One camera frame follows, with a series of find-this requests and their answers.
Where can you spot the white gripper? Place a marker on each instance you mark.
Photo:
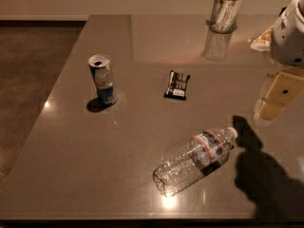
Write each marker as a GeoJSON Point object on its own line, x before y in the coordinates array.
{"type": "Point", "coordinates": [289, 38]}

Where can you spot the black rxbar chocolate wrapper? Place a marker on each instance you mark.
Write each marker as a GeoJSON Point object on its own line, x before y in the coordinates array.
{"type": "Point", "coordinates": [177, 85]}

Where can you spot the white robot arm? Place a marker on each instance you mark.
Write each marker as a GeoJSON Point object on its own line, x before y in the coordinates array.
{"type": "Point", "coordinates": [284, 42]}

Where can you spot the snack packet behind arm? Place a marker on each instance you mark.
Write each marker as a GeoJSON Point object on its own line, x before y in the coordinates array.
{"type": "Point", "coordinates": [262, 42]}

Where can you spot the red bull can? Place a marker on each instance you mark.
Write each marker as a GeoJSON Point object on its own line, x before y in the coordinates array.
{"type": "Point", "coordinates": [99, 65]}

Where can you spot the clear plastic water bottle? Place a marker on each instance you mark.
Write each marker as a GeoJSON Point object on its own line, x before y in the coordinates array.
{"type": "Point", "coordinates": [200, 156]}

